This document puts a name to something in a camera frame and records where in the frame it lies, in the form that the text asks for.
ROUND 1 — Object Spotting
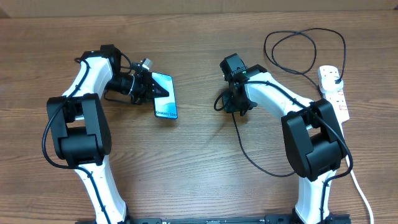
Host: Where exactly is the Samsung Galaxy smartphone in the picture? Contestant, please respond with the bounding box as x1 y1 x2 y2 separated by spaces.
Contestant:
152 72 178 119

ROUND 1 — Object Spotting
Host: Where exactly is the black USB charging cable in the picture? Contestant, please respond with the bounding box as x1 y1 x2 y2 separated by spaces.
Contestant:
231 28 347 178

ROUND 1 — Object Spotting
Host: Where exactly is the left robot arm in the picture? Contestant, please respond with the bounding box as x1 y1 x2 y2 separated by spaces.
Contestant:
42 44 171 223

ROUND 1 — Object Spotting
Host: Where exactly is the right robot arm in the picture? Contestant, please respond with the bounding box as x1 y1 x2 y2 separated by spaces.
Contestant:
218 54 352 223

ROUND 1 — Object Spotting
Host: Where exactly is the white charger plug adapter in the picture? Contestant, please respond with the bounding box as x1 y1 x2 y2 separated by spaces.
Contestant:
320 77 344 93

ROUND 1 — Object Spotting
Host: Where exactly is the white power strip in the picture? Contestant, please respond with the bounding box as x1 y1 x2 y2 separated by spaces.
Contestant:
317 65 349 124

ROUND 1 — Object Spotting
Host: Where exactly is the white power strip cord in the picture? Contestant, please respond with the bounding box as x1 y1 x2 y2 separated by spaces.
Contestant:
338 123 375 224

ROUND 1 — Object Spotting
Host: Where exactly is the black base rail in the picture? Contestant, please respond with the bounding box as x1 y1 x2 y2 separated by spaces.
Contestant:
75 214 351 224

